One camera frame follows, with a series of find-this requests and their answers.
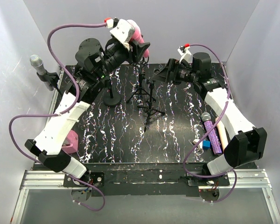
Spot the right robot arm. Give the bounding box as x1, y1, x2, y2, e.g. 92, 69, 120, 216
152, 52, 267, 185

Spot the pink tall microphone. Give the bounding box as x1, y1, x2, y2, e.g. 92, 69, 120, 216
127, 20, 149, 58

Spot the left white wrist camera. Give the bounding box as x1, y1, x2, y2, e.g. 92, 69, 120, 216
110, 18, 135, 51

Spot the purple glitter microphone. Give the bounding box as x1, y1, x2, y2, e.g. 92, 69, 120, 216
201, 112, 222, 155

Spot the white and blue block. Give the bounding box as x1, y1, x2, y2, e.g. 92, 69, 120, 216
193, 139, 211, 149

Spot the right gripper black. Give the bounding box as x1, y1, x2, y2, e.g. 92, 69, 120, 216
153, 58, 199, 85

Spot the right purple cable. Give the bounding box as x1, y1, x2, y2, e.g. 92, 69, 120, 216
183, 43, 238, 203

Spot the black stand left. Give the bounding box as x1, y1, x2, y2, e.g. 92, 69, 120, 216
36, 72, 63, 96

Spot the pink plastic block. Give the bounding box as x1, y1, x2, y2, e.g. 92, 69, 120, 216
62, 130, 78, 154

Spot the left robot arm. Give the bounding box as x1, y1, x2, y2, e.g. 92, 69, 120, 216
25, 37, 150, 187

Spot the beige peach microphone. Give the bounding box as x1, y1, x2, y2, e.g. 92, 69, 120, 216
217, 121, 228, 151

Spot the black round-base desk stand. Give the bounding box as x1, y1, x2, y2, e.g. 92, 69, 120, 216
103, 79, 121, 107

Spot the silver grey microphone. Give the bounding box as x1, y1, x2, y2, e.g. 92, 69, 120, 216
29, 55, 54, 91

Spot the black tripod stand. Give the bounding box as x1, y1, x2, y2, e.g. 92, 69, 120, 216
126, 62, 152, 103
137, 80, 165, 132

